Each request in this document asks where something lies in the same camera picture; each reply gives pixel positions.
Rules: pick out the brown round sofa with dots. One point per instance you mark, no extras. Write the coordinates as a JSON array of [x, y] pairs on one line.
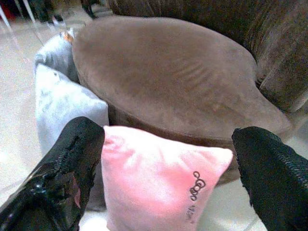
[[168, 72]]

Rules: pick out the pink plush pillow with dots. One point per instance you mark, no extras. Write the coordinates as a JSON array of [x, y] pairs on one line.
[[149, 180]]

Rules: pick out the grey pillow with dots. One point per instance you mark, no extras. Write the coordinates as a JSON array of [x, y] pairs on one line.
[[60, 101]]

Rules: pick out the white crumpled wrapper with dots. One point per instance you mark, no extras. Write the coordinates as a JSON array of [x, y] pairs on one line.
[[68, 35]]

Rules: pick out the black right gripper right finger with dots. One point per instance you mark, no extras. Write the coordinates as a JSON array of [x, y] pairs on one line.
[[276, 183]]

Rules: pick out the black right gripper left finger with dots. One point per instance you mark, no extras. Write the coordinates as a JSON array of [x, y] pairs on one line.
[[55, 183]]

